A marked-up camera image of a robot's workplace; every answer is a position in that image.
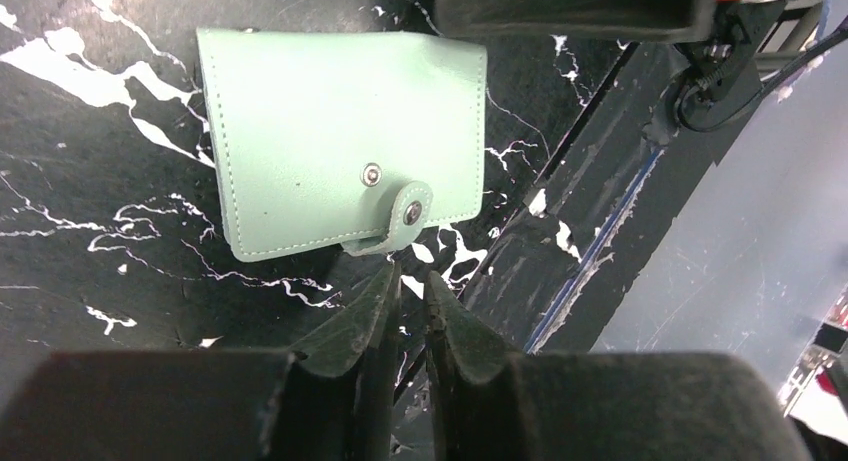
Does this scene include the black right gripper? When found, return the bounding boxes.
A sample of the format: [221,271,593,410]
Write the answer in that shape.
[433,0,848,135]

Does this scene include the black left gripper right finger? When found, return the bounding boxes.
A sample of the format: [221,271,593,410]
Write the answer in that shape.
[424,273,810,460]

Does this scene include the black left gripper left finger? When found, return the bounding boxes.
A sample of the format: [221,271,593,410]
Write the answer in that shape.
[1,264,401,460]

